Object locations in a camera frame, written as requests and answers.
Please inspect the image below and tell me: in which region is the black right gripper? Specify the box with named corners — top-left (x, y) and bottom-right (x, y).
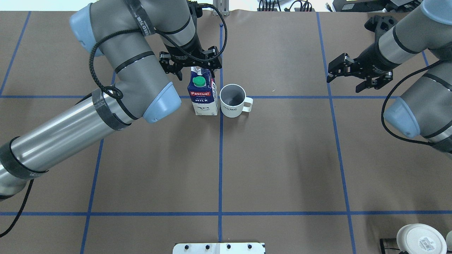
top-left (326, 53), bottom-right (393, 93)

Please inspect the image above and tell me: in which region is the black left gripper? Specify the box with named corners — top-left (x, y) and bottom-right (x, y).
top-left (159, 46), bottom-right (222, 81)

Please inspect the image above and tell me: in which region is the blue white milk carton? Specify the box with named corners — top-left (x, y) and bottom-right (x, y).
top-left (187, 66), bottom-right (218, 116)

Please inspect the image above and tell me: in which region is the white ceramic mug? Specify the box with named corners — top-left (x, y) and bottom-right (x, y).
top-left (220, 84), bottom-right (253, 118)

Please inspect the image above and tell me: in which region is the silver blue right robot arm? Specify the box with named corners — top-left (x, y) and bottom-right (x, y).
top-left (326, 0), bottom-right (452, 155)

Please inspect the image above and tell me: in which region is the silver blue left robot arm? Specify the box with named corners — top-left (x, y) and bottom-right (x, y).
top-left (1, 0), bottom-right (222, 200)

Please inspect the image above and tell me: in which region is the aluminium frame post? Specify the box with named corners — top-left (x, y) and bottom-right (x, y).
top-left (213, 0), bottom-right (230, 17)

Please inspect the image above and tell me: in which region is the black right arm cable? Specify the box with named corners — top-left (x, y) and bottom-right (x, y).
top-left (381, 60), bottom-right (452, 143)

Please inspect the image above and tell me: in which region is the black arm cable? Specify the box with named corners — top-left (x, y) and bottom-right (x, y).
top-left (0, 4), bottom-right (228, 237)
top-left (381, 60), bottom-right (452, 143)

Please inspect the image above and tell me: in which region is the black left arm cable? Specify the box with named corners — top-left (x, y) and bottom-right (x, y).
top-left (0, 4), bottom-right (228, 237)

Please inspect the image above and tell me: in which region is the black wire rack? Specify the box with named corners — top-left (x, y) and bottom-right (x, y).
top-left (379, 238), bottom-right (400, 254)

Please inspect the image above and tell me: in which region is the white pedestal column base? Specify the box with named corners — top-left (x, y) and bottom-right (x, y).
top-left (172, 242), bottom-right (266, 254)

